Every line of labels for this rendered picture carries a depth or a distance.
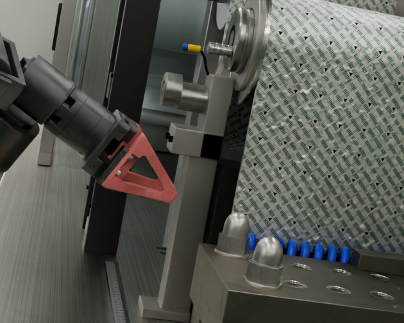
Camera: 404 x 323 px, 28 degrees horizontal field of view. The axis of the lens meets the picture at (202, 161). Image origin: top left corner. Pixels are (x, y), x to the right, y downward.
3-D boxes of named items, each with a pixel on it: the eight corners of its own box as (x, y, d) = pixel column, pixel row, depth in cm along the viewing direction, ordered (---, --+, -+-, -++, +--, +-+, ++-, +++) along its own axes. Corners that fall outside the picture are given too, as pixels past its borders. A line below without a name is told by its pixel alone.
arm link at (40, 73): (22, 57, 80) (36, 41, 85) (-17, 106, 83) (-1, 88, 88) (77, 100, 82) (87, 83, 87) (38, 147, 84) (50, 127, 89)
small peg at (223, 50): (209, 38, 91) (209, 47, 90) (233, 43, 92) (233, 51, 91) (206, 47, 92) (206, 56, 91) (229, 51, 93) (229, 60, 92)
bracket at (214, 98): (134, 304, 103) (176, 66, 99) (183, 309, 104) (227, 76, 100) (137, 317, 98) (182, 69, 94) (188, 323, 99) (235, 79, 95)
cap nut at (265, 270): (239, 275, 76) (248, 229, 76) (276, 279, 77) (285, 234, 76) (247, 287, 73) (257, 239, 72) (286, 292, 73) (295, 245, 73)
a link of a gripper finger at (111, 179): (156, 228, 84) (84, 173, 82) (150, 212, 91) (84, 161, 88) (197, 177, 83) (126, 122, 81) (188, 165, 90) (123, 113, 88)
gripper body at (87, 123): (95, 180, 82) (36, 135, 80) (93, 163, 92) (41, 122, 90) (135, 130, 82) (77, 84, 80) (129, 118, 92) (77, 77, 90)
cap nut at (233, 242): (211, 246, 85) (219, 205, 85) (244, 251, 86) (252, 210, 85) (217, 256, 82) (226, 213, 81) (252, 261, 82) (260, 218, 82)
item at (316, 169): (224, 245, 91) (256, 84, 89) (415, 272, 96) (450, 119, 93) (226, 247, 91) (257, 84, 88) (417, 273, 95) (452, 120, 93)
